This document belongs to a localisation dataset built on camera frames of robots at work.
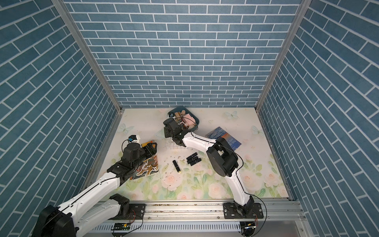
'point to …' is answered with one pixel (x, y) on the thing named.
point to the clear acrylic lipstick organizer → (171, 145)
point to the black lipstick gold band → (176, 166)
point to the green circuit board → (123, 226)
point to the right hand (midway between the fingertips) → (169, 127)
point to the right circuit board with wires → (247, 228)
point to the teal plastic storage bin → (178, 112)
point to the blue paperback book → (219, 132)
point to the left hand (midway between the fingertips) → (157, 146)
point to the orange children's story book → (149, 166)
